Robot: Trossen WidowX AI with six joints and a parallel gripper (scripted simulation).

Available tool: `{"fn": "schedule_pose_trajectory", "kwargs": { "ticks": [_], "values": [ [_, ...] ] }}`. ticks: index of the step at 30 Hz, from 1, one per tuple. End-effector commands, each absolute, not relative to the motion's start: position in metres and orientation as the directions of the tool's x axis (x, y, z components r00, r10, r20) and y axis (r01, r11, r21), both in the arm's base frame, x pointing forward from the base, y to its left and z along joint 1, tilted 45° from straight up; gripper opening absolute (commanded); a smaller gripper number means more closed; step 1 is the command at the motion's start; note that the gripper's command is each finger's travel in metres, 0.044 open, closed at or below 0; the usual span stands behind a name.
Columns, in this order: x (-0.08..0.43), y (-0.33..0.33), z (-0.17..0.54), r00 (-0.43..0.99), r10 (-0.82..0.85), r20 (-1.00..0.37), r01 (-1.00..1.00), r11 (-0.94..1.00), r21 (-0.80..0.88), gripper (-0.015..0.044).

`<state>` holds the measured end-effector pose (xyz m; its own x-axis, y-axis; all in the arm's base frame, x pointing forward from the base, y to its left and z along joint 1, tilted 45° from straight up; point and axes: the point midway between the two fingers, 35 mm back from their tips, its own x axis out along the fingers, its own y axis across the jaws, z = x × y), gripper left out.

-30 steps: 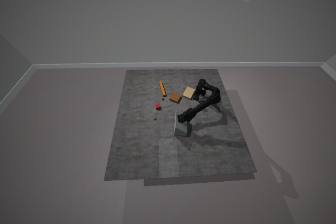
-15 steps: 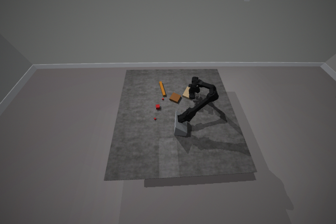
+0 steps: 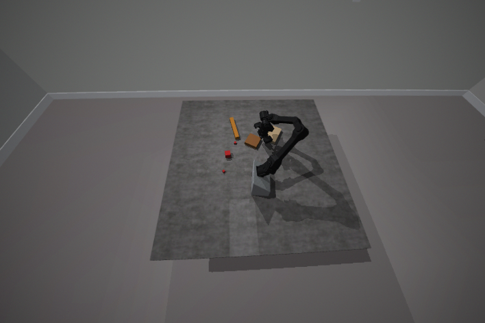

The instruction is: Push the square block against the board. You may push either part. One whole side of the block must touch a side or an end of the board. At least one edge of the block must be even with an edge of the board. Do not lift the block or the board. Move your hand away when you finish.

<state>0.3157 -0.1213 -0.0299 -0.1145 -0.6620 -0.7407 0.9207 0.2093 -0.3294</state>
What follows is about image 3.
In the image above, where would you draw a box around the orange long rectangular bar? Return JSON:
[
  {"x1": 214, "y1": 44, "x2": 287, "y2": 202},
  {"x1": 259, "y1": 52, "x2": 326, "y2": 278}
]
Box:
[{"x1": 229, "y1": 117, "x2": 239, "y2": 139}]

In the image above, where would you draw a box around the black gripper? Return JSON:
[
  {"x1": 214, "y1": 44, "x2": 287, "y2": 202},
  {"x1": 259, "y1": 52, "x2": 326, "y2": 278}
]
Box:
[{"x1": 254, "y1": 122, "x2": 273, "y2": 144}]

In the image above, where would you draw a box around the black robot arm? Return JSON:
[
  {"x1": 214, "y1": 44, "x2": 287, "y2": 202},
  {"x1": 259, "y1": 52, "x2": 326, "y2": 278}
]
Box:
[{"x1": 256, "y1": 110, "x2": 309, "y2": 177}]

